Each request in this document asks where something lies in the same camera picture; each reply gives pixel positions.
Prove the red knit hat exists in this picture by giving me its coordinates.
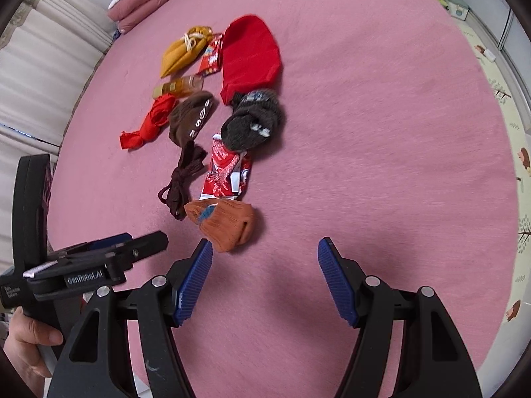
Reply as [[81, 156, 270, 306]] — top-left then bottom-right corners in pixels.
[[220, 15, 283, 106]]

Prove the dark brown thin stocking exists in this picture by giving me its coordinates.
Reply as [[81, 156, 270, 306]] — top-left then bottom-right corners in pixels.
[[158, 141, 208, 221]]

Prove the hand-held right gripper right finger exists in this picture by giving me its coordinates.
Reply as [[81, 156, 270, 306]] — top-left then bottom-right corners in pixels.
[[317, 236, 484, 398]]

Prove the beige curtain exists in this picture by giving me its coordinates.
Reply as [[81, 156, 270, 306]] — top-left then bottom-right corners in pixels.
[[0, 0, 114, 258]]

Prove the mustard drawstring pouch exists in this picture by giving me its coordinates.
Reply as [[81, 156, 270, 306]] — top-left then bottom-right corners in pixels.
[[160, 26, 214, 79]]

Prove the printed play mat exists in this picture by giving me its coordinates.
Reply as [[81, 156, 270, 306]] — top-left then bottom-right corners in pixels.
[[454, 21, 531, 336]]

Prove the sliding wardrobe door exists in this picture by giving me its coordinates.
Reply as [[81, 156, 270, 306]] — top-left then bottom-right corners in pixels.
[[456, 0, 531, 92]]

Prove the brown sock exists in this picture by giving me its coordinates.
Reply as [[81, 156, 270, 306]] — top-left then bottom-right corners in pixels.
[[168, 91, 219, 147]]

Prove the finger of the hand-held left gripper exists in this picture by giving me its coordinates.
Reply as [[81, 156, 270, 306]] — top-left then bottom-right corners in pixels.
[[49, 233, 134, 263], [106, 232, 169, 272]]

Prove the amber glass bottle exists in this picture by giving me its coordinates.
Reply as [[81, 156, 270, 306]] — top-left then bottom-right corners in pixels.
[[153, 75, 205, 99]]

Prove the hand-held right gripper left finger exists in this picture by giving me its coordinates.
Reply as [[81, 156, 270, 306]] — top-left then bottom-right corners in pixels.
[[46, 238, 214, 398]]

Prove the pink bed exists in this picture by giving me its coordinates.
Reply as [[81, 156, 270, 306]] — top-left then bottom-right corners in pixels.
[[45, 0, 519, 398]]

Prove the person's left hand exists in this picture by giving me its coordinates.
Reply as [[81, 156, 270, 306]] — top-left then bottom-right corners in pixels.
[[4, 307, 65, 386]]

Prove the red knotted cloth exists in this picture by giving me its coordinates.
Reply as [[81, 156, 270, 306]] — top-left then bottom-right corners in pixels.
[[120, 94, 178, 150]]

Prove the dark grey sock bundle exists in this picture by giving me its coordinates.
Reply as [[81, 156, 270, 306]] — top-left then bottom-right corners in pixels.
[[221, 89, 287, 152]]

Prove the small red snack wrapper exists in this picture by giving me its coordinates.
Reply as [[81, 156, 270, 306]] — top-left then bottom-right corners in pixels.
[[198, 33, 225, 76]]

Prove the red and white snack packet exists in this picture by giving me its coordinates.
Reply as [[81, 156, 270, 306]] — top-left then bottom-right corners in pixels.
[[199, 133, 253, 202]]

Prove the orange sock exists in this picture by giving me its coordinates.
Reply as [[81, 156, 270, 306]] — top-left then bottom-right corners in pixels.
[[184, 199, 256, 253]]

